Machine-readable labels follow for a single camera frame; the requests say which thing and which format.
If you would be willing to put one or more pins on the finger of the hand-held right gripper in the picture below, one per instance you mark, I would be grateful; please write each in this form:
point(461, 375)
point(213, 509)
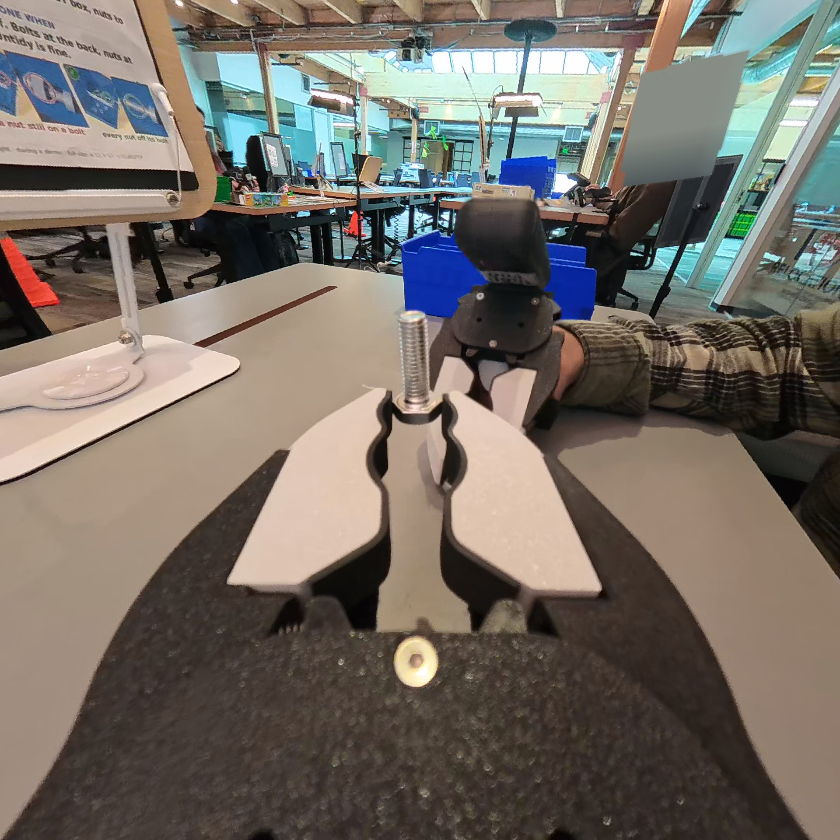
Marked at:
point(456, 377)
point(515, 394)

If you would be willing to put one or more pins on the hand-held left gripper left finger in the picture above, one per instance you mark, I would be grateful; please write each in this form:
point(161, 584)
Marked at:
point(321, 512)

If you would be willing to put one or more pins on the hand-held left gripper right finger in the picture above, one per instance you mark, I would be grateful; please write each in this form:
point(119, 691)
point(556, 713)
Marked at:
point(518, 518)

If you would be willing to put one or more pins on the silver hex bolt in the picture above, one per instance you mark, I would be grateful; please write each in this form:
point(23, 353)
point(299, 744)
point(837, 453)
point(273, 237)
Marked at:
point(415, 361)

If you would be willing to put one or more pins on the blue plastic bin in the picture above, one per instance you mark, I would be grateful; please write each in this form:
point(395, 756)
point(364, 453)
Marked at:
point(430, 279)

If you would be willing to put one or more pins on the person's right forearm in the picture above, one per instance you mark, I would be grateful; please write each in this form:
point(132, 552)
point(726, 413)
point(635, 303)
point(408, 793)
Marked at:
point(689, 367)

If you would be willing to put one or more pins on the person's right hand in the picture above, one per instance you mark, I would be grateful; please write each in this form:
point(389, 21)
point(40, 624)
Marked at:
point(569, 358)

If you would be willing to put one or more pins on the brown cardboard box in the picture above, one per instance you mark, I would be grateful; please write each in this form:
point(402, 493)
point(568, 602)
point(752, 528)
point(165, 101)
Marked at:
point(502, 190)

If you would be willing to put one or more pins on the wooden office desk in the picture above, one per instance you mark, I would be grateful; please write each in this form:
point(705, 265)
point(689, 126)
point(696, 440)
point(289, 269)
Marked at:
point(577, 211)
point(295, 205)

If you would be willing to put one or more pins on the stack of blue bins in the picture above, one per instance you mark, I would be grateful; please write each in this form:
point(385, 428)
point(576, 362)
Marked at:
point(525, 177)

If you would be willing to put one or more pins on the small orange cone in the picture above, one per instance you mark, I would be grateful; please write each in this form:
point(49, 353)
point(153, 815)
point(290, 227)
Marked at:
point(356, 226)

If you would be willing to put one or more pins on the studio light panel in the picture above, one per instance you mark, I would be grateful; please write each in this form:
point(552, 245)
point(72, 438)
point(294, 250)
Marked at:
point(331, 98)
point(518, 102)

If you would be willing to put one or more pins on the black stand board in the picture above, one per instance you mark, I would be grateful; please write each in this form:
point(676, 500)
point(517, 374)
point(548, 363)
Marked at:
point(695, 203)

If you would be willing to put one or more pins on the colourful cardboard box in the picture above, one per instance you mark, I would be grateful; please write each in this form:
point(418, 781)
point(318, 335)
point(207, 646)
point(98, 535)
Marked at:
point(266, 199)

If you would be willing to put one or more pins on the white document stand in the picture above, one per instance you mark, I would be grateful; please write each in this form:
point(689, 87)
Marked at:
point(79, 384)

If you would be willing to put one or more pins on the computer monitor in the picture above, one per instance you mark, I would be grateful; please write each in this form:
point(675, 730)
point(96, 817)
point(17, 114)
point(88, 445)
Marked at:
point(275, 154)

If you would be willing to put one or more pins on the black round pole lamp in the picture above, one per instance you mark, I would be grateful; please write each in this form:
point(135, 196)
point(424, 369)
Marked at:
point(530, 29)

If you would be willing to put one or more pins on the green plastic bin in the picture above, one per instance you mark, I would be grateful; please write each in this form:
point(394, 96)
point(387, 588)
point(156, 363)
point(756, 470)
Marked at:
point(226, 187)

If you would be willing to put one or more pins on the orange floor marker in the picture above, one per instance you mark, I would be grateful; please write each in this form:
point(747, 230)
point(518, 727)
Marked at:
point(26, 275)

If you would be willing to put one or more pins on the wooden board with instruction sheet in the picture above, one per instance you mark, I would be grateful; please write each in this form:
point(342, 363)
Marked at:
point(79, 52)

